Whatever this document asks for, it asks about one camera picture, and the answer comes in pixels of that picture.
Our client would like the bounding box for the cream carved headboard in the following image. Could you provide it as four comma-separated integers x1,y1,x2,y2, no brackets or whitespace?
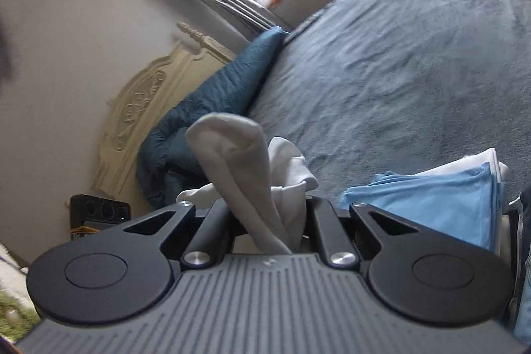
89,21,238,198

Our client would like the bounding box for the white shirt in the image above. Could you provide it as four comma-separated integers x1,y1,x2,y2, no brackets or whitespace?
176,112,320,255

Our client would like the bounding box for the blue folded cloth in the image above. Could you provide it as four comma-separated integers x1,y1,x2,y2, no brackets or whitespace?
340,163,504,254

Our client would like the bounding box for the black speaker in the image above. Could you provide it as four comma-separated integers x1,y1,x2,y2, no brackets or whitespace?
69,194,132,242

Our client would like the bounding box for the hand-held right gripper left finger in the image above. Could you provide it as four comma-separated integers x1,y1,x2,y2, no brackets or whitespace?
124,199,246,269

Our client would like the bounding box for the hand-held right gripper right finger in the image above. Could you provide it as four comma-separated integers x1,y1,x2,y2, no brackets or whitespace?
306,197,419,270

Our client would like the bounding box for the teal duvet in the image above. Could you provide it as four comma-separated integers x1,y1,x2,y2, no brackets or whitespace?
136,26,290,209

